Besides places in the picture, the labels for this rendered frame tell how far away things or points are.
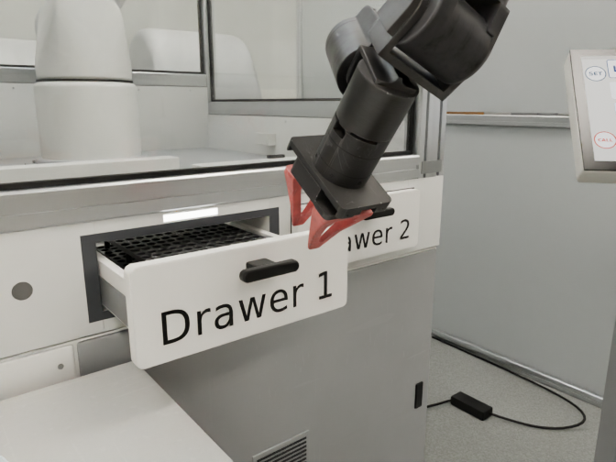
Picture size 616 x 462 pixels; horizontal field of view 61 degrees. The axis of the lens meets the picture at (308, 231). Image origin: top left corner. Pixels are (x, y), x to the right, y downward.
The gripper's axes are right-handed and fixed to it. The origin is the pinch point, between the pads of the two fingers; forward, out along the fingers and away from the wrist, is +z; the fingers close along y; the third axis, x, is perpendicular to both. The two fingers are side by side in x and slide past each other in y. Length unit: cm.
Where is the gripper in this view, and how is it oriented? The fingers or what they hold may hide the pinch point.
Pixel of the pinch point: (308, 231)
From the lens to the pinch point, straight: 56.8
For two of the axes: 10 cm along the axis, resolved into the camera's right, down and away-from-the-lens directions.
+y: -4.9, -7.3, 4.8
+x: -8.0, 1.6, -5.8
